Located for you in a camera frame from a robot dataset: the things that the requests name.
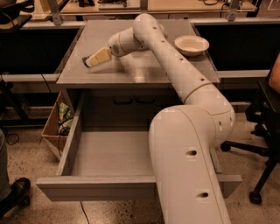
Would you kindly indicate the green snack bag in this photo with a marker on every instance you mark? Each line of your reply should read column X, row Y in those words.
column 65, row 119

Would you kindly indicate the black shoe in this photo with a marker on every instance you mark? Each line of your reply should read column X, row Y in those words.
column 18, row 196

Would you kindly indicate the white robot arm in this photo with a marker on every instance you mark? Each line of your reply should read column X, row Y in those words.
column 180, row 137

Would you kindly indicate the wooden crate with bags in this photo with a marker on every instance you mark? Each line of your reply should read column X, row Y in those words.
column 55, row 142

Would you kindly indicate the white paper bowl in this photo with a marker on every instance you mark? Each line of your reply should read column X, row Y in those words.
column 191, row 45

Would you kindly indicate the blue jeans leg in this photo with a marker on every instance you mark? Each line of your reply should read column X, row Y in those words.
column 5, row 188

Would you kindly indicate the right black drawer handle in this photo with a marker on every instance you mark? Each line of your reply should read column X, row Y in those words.
column 146, row 99

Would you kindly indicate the open grey top drawer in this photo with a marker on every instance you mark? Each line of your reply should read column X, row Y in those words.
column 102, row 165

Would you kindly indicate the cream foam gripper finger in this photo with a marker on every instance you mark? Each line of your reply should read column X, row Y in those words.
column 99, row 57

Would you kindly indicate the left black drawer handle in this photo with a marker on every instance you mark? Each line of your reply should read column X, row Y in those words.
column 120, row 100

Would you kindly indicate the black drawer handle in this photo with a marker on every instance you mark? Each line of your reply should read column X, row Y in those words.
column 146, row 99
column 120, row 100

